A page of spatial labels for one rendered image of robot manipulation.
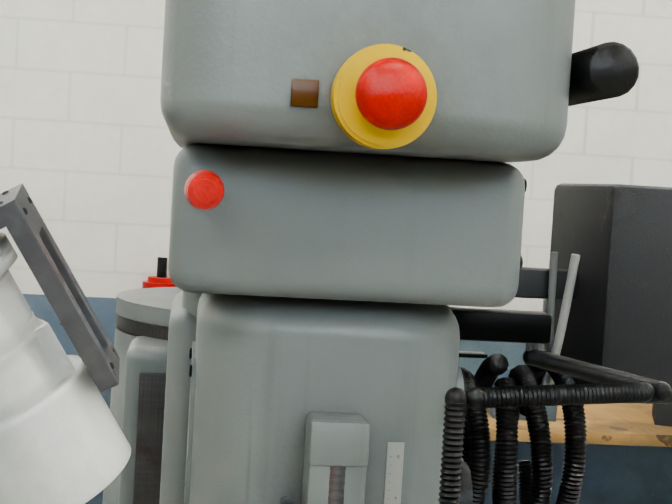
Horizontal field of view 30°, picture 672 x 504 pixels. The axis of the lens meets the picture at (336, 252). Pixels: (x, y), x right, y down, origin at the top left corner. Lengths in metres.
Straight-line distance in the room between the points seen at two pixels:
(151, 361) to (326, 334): 0.49
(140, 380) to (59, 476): 0.82
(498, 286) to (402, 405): 0.11
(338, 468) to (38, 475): 0.37
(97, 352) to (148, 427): 0.84
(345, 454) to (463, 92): 0.26
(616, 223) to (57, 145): 4.11
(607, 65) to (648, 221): 0.44
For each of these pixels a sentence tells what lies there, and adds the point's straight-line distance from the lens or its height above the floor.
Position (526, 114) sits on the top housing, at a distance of 0.77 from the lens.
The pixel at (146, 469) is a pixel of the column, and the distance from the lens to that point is 1.36.
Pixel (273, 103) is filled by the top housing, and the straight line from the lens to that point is 0.74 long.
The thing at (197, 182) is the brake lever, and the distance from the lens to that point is 0.69.
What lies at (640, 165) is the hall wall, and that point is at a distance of 5.49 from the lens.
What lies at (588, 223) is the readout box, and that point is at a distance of 1.28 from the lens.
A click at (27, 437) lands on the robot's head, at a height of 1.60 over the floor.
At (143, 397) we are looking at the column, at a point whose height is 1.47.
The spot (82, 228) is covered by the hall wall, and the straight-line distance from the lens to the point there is 5.18.
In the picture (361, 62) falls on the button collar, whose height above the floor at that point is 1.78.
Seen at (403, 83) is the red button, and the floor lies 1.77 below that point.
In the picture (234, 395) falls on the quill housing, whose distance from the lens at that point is 0.89.
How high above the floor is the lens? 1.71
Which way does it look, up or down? 3 degrees down
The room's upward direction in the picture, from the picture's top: 3 degrees clockwise
